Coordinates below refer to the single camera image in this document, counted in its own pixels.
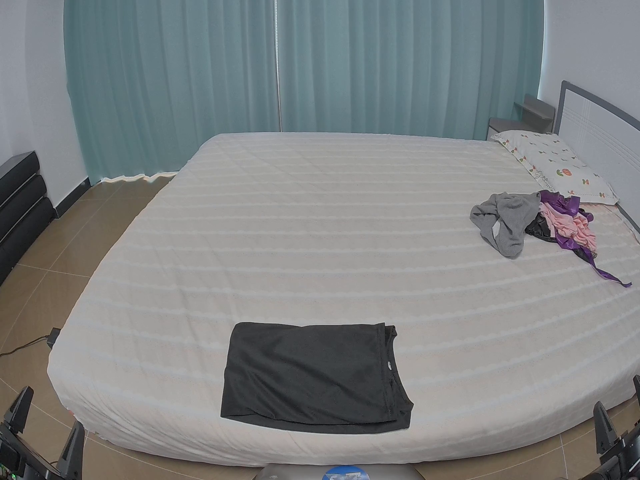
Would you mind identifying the white printed pillow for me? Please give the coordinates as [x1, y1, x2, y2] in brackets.
[490, 130, 621, 205]

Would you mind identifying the bed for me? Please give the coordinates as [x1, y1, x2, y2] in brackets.
[46, 80, 640, 467]

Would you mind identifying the blue-green curtain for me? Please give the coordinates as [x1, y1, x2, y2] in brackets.
[275, 0, 546, 142]
[64, 0, 284, 185]

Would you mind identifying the black T-shirt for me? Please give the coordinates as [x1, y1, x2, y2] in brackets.
[220, 322, 415, 434]

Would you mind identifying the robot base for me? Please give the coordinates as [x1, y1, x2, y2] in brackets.
[252, 463, 422, 480]

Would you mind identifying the grey bedside table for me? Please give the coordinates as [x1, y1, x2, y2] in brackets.
[487, 93, 557, 142]

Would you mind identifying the black cable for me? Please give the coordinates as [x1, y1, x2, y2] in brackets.
[0, 335, 52, 357]

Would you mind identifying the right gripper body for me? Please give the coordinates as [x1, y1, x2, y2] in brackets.
[594, 424, 640, 480]

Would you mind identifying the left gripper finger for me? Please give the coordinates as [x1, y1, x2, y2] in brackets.
[2, 386, 35, 437]
[55, 420, 86, 480]

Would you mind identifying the pile of clothes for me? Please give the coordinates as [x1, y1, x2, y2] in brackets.
[525, 190, 634, 289]

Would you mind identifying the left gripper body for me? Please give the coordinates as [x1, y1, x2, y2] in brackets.
[0, 422, 65, 480]

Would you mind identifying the grey garment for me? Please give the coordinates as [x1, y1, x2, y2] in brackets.
[469, 192, 544, 260]

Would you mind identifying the black chest of drawers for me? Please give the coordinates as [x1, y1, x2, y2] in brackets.
[0, 151, 55, 287]

